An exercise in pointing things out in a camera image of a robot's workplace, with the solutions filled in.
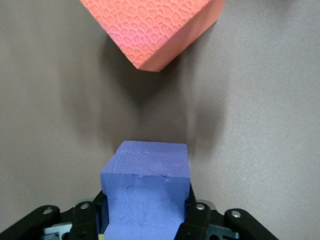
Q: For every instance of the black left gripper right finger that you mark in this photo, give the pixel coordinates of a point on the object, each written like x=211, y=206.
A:
x=197, y=220

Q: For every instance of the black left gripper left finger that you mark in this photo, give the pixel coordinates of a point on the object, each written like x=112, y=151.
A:
x=82, y=217

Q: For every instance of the purple foam cube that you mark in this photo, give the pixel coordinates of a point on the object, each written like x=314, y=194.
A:
x=145, y=180

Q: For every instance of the brown table cover sheet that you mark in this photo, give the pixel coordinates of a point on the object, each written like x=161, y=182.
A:
x=250, y=125

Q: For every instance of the orange foam cube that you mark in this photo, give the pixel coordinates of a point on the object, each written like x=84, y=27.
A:
x=150, y=25

